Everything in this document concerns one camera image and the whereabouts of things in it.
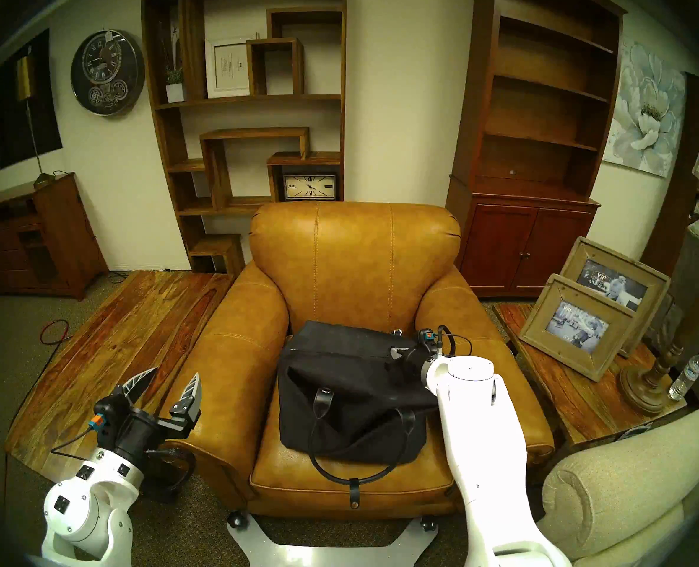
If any red floor cable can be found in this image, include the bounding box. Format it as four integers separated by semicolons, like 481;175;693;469
4;319;74;484

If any small potted plant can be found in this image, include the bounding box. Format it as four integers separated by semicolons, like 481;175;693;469
160;22;188;104

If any striped wood side table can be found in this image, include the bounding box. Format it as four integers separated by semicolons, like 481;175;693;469
492;302;688;448

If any grey upholstered chair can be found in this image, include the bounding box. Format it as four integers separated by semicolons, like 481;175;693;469
651;220;699;354

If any gold shade table lamp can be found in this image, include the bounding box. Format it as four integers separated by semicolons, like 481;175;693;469
16;55;55;188

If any tan leather armchair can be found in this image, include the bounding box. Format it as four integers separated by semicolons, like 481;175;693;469
163;201;554;519

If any cherry wood bookcase hutch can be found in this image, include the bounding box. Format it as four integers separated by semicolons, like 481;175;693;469
445;0;628;298

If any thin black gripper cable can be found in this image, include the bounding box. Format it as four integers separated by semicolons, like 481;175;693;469
50;425;99;457

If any white flower painting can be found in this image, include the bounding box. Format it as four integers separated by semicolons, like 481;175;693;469
602;38;686;178

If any turned wood lamp base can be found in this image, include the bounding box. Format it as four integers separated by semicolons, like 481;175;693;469
620;271;699;416

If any white framed certificate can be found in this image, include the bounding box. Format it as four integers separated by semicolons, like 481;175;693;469
205;34;259;99

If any beige upholstered armchair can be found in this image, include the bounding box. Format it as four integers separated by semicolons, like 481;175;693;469
539;402;699;567

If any striped wood coffee table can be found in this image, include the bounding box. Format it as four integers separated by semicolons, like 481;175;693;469
4;271;235;484

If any large rustic photo frame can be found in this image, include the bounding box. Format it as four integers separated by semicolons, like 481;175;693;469
560;236;672;358

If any black zippered duffel bag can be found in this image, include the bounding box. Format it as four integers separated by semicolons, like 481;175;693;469
277;321;445;510

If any rectangular mantel clock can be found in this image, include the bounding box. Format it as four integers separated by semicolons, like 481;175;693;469
282;173;338;201

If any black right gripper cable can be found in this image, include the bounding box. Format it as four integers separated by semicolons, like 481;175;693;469
435;325;473;357

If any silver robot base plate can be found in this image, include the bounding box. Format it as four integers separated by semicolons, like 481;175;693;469
227;513;439;567

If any small rustic photo frame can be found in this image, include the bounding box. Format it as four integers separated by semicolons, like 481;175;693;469
518;273;638;382

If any round gear wall clock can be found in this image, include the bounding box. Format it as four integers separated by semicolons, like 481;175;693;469
70;30;145;116

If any dark zebra wall canvas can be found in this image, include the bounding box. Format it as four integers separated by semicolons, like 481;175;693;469
0;30;64;180

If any clear plastic water bottle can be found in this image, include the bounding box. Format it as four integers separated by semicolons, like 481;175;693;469
669;351;699;401

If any dark wood media console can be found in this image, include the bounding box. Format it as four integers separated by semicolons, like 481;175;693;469
0;172;109;301

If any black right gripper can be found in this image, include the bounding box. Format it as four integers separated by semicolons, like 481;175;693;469
389;330;444;384

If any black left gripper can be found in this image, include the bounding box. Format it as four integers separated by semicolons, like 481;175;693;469
94;367;202;464

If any braided black cable loop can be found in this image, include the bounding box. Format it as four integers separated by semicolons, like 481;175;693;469
143;448;196;501

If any open geometric wooden shelf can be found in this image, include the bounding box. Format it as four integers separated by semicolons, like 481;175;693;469
142;0;347;277

